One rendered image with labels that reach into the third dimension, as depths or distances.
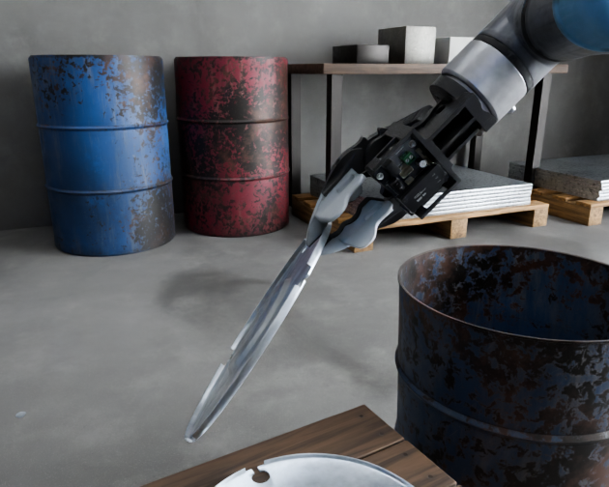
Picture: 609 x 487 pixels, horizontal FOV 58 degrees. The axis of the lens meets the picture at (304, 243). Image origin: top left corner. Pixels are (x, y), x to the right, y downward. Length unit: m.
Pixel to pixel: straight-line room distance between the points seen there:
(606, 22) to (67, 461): 1.27
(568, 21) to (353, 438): 0.55
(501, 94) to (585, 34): 0.11
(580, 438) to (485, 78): 0.55
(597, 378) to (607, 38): 0.51
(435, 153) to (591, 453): 0.57
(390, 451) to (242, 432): 0.67
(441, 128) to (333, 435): 0.45
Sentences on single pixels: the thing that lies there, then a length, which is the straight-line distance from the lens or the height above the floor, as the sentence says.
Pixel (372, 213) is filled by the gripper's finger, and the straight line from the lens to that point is 0.58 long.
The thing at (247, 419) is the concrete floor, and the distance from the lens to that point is 1.42.
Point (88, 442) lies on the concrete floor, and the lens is 1.43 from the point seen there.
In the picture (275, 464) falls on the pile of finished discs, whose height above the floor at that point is 0.35.
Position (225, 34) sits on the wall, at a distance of 3.35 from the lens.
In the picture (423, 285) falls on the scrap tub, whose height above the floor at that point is 0.41.
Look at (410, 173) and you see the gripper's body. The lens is 0.53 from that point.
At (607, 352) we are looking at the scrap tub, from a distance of 0.85.
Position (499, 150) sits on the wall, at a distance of 4.43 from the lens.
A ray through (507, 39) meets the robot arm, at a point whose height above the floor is 0.85.
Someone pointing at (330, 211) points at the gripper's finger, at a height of 0.69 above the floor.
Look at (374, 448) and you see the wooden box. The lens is 0.76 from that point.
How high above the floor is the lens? 0.82
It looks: 18 degrees down
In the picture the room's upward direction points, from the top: straight up
